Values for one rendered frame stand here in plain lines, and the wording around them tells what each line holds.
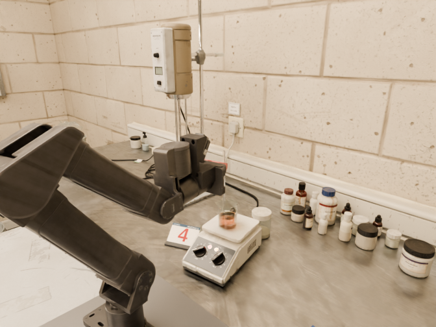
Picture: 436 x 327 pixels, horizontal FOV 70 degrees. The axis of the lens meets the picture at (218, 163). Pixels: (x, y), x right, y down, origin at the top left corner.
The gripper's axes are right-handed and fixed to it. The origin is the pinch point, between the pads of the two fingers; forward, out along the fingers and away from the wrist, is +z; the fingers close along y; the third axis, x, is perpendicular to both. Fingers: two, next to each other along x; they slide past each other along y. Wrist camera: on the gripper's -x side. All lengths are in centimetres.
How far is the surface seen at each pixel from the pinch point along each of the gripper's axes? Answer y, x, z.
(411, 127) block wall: -38, -7, 40
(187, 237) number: 11.7, 24.1, -1.2
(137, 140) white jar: 95, 21, 60
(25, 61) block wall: 231, -20, 75
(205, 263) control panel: -1.1, 22.2, -10.0
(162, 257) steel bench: 13.1, 25.9, -10.4
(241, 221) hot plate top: -2.9, 17.1, 4.8
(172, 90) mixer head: 32.0, -14.9, 19.4
